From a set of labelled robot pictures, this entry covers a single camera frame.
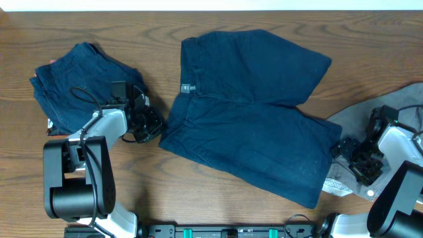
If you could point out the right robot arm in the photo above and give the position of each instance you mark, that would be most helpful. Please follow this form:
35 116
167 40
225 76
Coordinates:
393 213

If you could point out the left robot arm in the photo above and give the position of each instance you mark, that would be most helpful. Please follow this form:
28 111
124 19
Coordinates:
79 185

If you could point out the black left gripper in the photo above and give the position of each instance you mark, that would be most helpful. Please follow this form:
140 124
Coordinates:
152 123

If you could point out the folded navy shorts stack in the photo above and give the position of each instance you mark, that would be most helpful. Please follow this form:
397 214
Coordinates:
63 88

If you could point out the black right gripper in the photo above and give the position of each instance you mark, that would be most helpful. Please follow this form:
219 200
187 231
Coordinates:
367 175

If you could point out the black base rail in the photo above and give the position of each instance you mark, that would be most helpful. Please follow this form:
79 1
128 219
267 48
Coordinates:
293 228

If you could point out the grey shorts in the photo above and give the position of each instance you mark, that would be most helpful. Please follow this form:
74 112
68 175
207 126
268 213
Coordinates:
340 180

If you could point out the navy blue shorts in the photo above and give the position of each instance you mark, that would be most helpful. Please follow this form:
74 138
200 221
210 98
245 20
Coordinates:
238 112

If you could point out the red black folded garment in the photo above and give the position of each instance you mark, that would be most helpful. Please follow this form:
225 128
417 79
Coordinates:
53 130

